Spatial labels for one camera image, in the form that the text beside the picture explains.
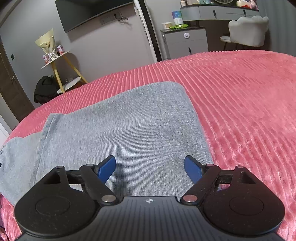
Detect brown wooden door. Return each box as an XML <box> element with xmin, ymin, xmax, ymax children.
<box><xmin>0</xmin><ymin>42</ymin><xmax>36</xmax><ymax>122</ymax></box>

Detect flower bouquet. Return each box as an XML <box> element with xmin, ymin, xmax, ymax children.
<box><xmin>35</xmin><ymin>28</ymin><xmax>58</xmax><ymax>62</ymax></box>

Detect grey dressing table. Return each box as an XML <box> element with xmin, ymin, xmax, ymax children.
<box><xmin>180</xmin><ymin>4</ymin><xmax>261</xmax><ymax>22</ymax></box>

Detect white shell-back chair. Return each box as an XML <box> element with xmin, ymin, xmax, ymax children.
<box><xmin>220</xmin><ymin>16</ymin><xmax>270</xmax><ymax>50</ymax></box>

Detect grey pants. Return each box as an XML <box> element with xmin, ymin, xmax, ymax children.
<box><xmin>0</xmin><ymin>81</ymin><xmax>214</xmax><ymax>207</ymax></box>

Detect white tower fan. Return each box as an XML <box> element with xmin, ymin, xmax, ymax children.
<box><xmin>134</xmin><ymin>0</ymin><xmax>162</xmax><ymax>63</ymax></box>

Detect black clothes pile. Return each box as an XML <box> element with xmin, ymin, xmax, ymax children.
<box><xmin>33</xmin><ymin>75</ymin><xmax>60</xmax><ymax>105</ymax></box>

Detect yellow-legged side table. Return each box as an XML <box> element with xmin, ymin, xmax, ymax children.
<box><xmin>40</xmin><ymin>51</ymin><xmax>89</xmax><ymax>94</ymax></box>

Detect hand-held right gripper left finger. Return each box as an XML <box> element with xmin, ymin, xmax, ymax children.
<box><xmin>43</xmin><ymin>155</ymin><xmax>117</xmax><ymax>205</ymax></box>

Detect wall television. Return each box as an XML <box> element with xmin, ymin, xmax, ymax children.
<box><xmin>55</xmin><ymin>0</ymin><xmax>135</xmax><ymax>33</ymax></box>

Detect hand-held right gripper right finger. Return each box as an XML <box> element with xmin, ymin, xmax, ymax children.
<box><xmin>180</xmin><ymin>155</ymin><xmax>255</xmax><ymax>205</ymax></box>

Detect grey cabinet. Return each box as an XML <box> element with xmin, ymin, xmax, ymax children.
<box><xmin>160</xmin><ymin>27</ymin><xmax>209</xmax><ymax>60</ymax></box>

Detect pink ribbed blanket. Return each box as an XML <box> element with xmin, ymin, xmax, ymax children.
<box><xmin>0</xmin><ymin>50</ymin><xmax>296</xmax><ymax>241</ymax></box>

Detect blue and white box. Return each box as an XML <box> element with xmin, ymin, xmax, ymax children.
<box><xmin>171</xmin><ymin>10</ymin><xmax>184</xmax><ymax>26</ymax></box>

